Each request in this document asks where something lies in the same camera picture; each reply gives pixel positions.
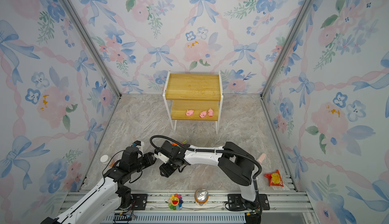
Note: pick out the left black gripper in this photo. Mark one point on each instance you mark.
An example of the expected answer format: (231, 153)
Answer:
(149, 158)

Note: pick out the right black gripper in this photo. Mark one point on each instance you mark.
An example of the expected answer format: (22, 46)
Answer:
(165, 172)

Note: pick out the pink toy pig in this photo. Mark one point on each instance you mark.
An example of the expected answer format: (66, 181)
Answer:
(203, 114)
(210, 112)
(189, 112)

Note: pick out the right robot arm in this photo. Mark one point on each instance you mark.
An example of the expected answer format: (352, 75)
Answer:
(239, 166)

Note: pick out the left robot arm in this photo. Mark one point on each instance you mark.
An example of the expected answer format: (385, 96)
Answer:
(110, 193)

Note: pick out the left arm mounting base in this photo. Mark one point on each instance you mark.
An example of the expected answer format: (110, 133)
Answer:
(134, 202)

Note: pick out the right arm mounting base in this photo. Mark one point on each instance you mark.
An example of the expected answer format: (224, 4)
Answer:
(237, 203)

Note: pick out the pink truck green top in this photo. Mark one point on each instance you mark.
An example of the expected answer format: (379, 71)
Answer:
(184, 141)

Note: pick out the white capped pill bottle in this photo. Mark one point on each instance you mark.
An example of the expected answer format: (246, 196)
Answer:
(105, 159)

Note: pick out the rainbow smiling flower plush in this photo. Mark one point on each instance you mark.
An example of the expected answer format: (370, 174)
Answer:
(175, 202)

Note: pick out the orange metal can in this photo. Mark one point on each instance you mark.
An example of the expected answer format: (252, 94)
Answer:
(201, 197)

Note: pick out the small red toy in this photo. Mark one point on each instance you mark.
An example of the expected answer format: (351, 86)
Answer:
(274, 179)

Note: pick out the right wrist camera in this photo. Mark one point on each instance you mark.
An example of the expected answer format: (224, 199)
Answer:
(161, 157)

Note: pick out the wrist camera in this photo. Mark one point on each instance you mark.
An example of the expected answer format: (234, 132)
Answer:
(140, 145)
(161, 157)

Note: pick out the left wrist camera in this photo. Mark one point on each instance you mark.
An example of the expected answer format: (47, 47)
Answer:
(140, 145)

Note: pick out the wooden two-tier white-frame shelf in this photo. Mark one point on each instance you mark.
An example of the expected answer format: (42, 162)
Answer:
(198, 92)

